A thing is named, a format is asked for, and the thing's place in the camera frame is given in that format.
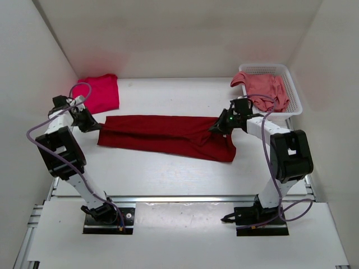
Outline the magenta t shirt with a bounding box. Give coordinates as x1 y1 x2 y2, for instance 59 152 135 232
72 74 120 114

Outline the dark red t shirt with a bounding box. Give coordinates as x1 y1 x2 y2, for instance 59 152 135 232
98 115 236 163

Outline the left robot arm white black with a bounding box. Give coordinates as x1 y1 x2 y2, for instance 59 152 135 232
35 95 118 224

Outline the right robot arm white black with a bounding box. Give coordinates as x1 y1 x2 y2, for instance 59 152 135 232
209 98 314 224

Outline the salmon pink t shirt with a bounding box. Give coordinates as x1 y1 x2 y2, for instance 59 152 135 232
231 71 289 112

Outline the white plastic laundry basket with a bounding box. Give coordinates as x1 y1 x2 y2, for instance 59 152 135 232
238 63 303 123

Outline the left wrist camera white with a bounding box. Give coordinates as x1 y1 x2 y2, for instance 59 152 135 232
71 95 86 110

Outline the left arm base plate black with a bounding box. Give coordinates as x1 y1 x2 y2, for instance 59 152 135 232
82 207 135 235

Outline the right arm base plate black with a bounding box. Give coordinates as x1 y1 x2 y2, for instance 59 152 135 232
221 206 289 236

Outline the aluminium frame rail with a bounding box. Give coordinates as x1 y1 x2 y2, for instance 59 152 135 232
13 117 350 269

